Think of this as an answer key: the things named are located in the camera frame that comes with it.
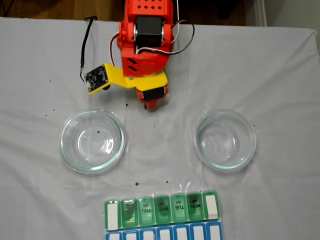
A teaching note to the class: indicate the weekly pill organizer box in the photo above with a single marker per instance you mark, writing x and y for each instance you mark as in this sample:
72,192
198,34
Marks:
178,207

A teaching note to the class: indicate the glass bowl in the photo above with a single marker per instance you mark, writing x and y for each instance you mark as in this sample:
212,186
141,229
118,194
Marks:
70,150
245,152

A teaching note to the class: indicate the white tablecloth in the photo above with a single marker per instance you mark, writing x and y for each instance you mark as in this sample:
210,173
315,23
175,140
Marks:
275,75

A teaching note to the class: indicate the white door trim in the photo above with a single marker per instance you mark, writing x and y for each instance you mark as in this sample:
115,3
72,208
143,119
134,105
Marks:
261,12

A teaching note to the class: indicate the camera board on yellow mount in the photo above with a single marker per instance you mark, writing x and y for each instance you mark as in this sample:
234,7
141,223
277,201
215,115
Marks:
96,76

